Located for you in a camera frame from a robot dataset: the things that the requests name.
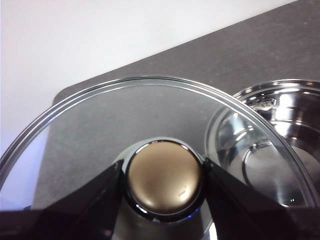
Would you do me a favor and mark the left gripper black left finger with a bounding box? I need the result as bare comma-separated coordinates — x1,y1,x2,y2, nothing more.
0,159,125,240

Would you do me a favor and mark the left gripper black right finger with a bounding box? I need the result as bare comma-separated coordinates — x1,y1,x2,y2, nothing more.
203,157,320,240

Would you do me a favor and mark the glass lid with grey knob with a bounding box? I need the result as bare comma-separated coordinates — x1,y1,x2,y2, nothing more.
0,75,320,240

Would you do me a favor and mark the pale green electric steamer pot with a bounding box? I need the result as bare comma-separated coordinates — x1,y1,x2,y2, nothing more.
206,79,320,209

